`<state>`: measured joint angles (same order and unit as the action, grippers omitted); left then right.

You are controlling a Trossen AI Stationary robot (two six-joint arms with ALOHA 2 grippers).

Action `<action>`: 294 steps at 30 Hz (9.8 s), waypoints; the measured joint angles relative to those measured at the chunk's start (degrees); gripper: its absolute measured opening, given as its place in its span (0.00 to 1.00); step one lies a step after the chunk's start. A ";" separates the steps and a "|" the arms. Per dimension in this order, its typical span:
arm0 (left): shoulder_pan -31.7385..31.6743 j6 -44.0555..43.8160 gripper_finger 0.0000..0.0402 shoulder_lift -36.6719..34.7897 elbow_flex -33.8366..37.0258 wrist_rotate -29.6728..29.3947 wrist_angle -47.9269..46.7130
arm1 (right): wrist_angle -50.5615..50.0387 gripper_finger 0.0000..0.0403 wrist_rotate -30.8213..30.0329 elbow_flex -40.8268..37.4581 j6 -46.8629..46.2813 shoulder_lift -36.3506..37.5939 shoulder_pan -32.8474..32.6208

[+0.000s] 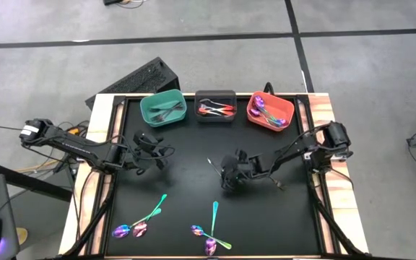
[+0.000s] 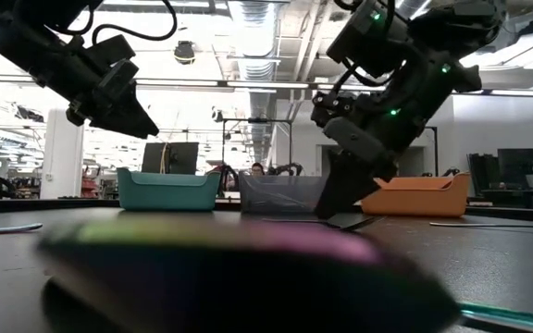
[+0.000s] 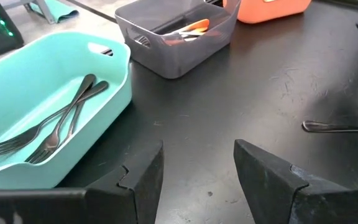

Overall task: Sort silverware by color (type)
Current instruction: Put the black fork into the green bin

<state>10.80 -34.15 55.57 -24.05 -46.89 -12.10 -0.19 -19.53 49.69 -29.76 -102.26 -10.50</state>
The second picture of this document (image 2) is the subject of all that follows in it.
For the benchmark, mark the white pillar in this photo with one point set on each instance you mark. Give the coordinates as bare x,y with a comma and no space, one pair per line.
63,162

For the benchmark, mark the orange plastic bin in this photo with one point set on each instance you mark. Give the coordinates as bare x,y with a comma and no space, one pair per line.
428,201

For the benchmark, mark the black monitor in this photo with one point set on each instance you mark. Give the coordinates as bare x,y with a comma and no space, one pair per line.
521,164
181,157

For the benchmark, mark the silver ribbed ventilation duct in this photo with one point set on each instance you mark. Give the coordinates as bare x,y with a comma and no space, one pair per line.
252,28

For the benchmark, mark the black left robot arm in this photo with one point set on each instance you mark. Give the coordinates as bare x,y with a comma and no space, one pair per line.
7,41

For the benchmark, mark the ceiling light rail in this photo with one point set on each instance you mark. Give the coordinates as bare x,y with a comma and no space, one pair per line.
266,85

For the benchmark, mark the black gantry frame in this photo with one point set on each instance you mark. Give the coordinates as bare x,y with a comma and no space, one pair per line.
434,152

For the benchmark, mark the black table mat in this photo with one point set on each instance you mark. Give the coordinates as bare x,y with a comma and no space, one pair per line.
479,268

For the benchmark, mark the red cart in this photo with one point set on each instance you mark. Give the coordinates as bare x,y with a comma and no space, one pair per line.
90,185

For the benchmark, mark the black background robot arm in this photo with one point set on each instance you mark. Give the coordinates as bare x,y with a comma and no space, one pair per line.
287,168

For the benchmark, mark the dark grey translucent bin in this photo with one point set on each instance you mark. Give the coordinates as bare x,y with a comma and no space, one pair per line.
280,194

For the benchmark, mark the black desk with equipment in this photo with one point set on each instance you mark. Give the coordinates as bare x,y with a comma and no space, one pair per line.
516,194

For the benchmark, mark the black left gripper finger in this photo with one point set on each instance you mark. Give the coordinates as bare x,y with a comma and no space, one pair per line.
123,118
78,116

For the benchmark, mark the person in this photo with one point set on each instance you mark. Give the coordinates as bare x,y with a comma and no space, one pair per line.
257,169

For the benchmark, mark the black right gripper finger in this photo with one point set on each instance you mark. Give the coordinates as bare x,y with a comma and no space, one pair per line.
386,172
347,189

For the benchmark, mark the teal plastic bin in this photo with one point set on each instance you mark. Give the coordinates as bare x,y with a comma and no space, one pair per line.
169,192

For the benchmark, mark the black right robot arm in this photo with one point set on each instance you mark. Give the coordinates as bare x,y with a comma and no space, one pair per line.
461,23

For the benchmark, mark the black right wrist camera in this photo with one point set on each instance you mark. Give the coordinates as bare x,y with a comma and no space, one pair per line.
368,37

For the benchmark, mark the black ceiling dome camera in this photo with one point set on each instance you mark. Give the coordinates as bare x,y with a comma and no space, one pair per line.
184,52

